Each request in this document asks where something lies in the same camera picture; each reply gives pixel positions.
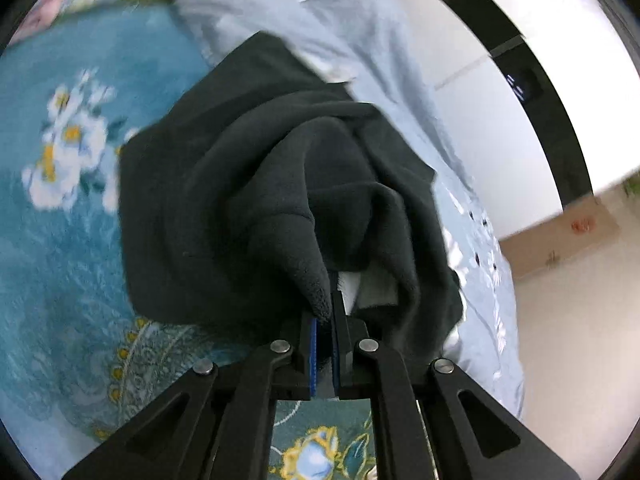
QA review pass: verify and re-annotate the black and white fleece garment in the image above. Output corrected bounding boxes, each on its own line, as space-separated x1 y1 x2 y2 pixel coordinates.
118 32 462 370

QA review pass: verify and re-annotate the teal floral bed blanket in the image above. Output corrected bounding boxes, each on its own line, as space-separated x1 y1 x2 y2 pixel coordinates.
0 3 378 480

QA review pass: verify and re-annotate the light blue floral duvet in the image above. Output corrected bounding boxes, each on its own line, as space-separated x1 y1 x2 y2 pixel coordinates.
174 0 524 415

